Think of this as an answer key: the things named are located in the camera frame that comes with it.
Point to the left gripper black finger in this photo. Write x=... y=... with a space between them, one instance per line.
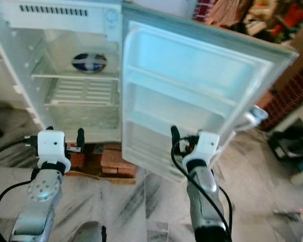
x=81 y=137
x=50 y=129

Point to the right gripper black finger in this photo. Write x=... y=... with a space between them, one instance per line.
x=175 y=137

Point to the white fridge door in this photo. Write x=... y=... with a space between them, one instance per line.
x=197 y=55

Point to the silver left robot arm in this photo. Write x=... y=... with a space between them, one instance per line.
x=40 y=201

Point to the clear glass fridge shelf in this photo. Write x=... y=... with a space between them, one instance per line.
x=58 y=70

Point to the red brick stack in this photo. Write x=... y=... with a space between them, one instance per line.
x=113 y=160

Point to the white slatted crisper cover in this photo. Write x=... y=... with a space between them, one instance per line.
x=81 y=91

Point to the grey folding chair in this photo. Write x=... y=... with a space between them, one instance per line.
x=252 y=118

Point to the blue patterned bowl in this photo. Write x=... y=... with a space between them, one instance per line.
x=89 y=62

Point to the black bag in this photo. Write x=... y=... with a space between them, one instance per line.
x=288 y=146

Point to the white freezer compartment flap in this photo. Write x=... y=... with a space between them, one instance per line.
x=50 y=20

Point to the white thermostat dial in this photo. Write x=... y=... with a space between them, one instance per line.
x=111 y=16

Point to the brown cardboard board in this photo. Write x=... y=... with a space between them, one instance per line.
x=224 y=11

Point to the red plastic container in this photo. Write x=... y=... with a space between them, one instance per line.
x=298 y=14

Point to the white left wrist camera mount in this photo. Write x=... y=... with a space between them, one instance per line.
x=51 y=146

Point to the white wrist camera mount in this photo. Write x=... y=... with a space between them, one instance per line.
x=208 y=145
x=51 y=146

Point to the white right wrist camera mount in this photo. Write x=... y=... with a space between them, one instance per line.
x=208 y=145

